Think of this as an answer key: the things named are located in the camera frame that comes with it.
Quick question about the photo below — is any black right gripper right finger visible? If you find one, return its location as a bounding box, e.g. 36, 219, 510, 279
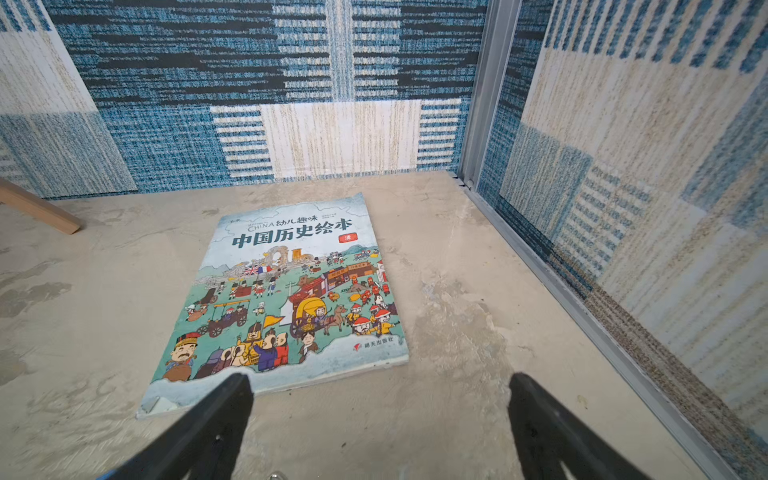
508, 372, 648, 479

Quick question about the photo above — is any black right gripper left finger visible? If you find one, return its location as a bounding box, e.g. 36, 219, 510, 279
102, 374, 253, 480

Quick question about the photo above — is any Chinese history picture book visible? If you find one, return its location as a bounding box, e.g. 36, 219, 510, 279
137, 194, 409, 418

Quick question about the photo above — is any wooden easel stand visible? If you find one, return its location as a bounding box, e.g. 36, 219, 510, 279
1, 178, 83, 235

